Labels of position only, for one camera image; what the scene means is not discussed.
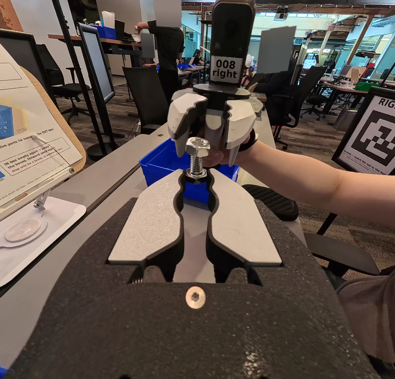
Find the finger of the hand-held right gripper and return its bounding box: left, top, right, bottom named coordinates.
left=224, top=99, right=258, bottom=166
left=167, top=93, right=208, bottom=158

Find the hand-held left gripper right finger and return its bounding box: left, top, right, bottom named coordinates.
left=206, top=168, right=283, bottom=283

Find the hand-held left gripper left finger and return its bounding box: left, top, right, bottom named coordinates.
left=107, top=169, right=186, bottom=282

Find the steel hex nut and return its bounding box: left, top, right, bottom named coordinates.
left=185, top=137, right=211, bottom=159

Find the thick steel bolt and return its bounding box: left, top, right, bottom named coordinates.
left=185, top=155, right=208, bottom=182

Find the person's right forearm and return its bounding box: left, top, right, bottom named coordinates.
left=265, top=144, right=395, bottom=214

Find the person's right hand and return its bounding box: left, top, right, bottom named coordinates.
left=203, top=140, right=276, bottom=182

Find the padded chair armrest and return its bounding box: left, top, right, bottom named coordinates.
left=242, top=184, right=299, bottom=221

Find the white board stand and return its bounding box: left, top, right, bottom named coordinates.
left=0, top=189, right=87, bottom=288

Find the black pole stand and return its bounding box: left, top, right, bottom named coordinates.
left=46, top=0, right=120, bottom=161

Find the black framed floor sign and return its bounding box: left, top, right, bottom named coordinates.
left=77, top=22, right=125, bottom=139

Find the smooth chair armrest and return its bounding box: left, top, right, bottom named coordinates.
left=304, top=233, right=381, bottom=276

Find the grey trash can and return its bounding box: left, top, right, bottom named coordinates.
left=334, top=109, right=357, bottom=131

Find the wooden top desk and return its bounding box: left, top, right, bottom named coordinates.
left=48, top=34, right=142, bottom=68

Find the wooden display board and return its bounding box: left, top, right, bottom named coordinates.
left=20, top=65, right=87, bottom=173

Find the wooden column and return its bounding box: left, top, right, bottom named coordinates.
left=0, top=0, right=23, bottom=32
left=346, top=15, right=374, bottom=64

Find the black framed marker sign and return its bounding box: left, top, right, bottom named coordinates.
left=332, top=86, right=395, bottom=176

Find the printed instruction sheet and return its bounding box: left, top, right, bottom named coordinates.
left=0, top=44, right=83, bottom=206

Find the black monitor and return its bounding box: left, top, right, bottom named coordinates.
left=0, top=28, right=57, bottom=108

